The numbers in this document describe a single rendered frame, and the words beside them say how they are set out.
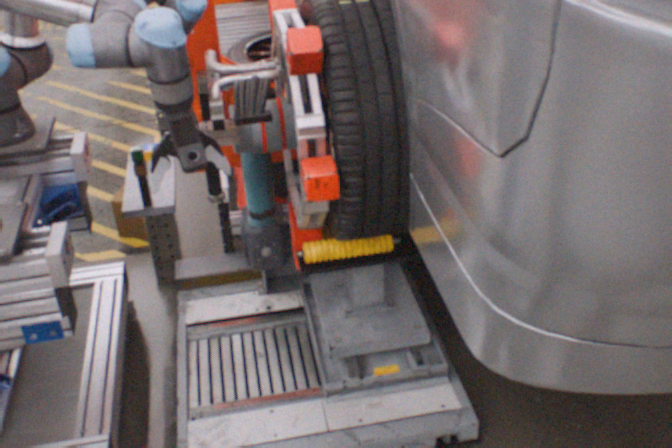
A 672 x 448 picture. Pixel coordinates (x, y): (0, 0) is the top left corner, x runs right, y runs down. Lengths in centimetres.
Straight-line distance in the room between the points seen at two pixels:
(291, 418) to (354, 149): 86
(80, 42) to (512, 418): 160
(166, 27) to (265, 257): 129
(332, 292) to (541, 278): 130
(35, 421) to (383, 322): 99
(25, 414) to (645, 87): 177
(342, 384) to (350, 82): 90
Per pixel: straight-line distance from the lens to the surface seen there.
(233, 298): 259
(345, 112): 164
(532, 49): 97
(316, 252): 200
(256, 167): 209
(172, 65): 126
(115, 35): 127
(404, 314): 225
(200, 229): 313
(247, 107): 170
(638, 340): 119
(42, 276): 176
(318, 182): 163
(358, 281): 220
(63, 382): 224
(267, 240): 235
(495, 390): 236
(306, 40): 165
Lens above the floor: 168
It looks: 31 degrees down
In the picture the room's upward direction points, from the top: 3 degrees counter-clockwise
